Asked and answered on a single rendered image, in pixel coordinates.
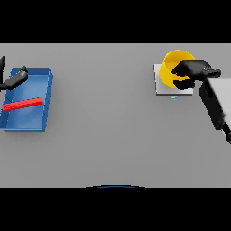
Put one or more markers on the dark robot left hand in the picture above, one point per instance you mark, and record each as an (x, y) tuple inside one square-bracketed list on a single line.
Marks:
[(15, 79)]

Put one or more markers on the dark robot right hand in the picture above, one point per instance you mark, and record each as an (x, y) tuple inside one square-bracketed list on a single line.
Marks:
[(192, 71)]

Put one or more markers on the yellow bowl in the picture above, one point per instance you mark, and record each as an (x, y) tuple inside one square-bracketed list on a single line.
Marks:
[(168, 69)]

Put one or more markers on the red beaker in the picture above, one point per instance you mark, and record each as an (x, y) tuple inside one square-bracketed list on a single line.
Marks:
[(22, 104)]

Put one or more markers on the pale square measuring scale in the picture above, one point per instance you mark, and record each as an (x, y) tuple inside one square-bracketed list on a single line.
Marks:
[(168, 89)]

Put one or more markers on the blue tray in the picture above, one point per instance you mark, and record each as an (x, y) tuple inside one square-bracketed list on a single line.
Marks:
[(30, 115)]

